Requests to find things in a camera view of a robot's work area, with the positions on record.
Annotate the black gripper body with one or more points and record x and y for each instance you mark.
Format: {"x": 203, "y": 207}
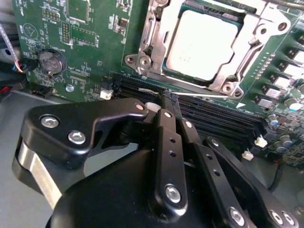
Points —
{"x": 107, "y": 199}

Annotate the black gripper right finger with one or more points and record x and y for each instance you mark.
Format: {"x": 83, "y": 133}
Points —
{"x": 213, "y": 171}

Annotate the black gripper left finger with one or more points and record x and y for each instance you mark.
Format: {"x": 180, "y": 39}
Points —
{"x": 59, "y": 142}

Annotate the metal socket cover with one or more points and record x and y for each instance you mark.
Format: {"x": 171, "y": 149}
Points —
{"x": 242, "y": 54}

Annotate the silver green CPU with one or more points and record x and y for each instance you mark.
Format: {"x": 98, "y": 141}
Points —
{"x": 202, "y": 45}

